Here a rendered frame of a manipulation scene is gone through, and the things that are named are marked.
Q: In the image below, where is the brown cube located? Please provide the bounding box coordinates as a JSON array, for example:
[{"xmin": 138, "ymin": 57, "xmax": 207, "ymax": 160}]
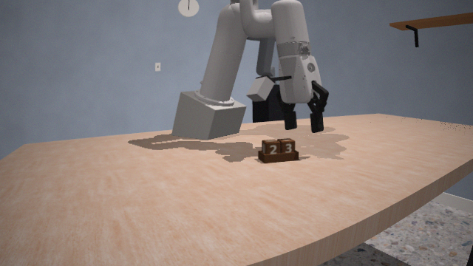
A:
[
  {"xmin": 262, "ymin": 140, "xmax": 280, "ymax": 154},
  {"xmin": 278, "ymin": 138, "xmax": 295, "ymax": 153}
]

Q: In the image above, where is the brown wooden tray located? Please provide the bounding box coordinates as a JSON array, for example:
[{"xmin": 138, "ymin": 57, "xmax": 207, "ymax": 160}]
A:
[{"xmin": 258, "ymin": 150, "xmax": 299, "ymax": 163}]

